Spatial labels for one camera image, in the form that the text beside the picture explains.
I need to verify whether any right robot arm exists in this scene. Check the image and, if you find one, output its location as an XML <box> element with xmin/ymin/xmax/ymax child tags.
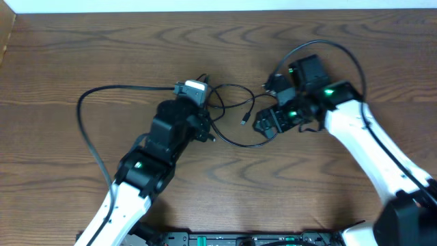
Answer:
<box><xmin>253</xmin><ymin>55</ymin><xmax>436</xmax><ymax>245</ymax></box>

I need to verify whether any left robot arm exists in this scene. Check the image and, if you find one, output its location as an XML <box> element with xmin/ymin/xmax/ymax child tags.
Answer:
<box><xmin>76</xmin><ymin>98</ymin><xmax>212</xmax><ymax>245</ymax></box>

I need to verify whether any left camera black cable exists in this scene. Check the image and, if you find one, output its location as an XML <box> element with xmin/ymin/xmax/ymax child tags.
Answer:
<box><xmin>75</xmin><ymin>84</ymin><xmax>177</xmax><ymax>246</ymax></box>

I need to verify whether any camera black cable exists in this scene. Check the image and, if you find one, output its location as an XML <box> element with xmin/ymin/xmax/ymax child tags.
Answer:
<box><xmin>75</xmin><ymin>84</ymin><xmax>177</xmax><ymax>246</ymax></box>
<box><xmin>272</xmin><ymin>39</ymin><xmax>437</xmax><ymax>202</ymax></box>

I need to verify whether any black usb cable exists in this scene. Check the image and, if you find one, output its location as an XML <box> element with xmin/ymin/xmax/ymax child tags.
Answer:
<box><xmin>196</xmin><ymin>72</ymin><xmax>279</xmax><ymax>148</ymax></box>

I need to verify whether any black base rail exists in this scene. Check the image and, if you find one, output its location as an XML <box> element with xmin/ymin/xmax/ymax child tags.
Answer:
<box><xmin>129</xmin><ymin>221</ymin><xmax>376</xmax><ymax>246</ymax></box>

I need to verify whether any right camera black cable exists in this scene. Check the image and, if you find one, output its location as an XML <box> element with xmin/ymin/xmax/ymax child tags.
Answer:
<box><xmin>272</xmin><ymin>39</ymin><xmax>437</xmax><ymax>202</ymax></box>

